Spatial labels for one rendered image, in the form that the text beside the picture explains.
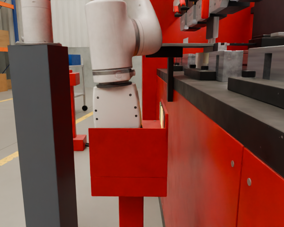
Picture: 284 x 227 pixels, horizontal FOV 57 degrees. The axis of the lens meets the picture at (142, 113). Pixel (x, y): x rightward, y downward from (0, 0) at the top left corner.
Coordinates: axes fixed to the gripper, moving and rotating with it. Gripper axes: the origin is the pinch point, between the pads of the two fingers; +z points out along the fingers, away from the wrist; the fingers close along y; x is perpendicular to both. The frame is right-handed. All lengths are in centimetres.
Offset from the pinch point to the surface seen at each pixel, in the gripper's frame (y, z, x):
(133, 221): -0.9, 18.9, -2.1
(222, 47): -34, -21, -38
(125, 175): -1.0, 3.5, 4.9
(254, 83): -26.1, -14.0, 7.8
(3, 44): 411, -93, -743
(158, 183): -7.7, 5.8, 4.9
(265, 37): -53, -24, -49
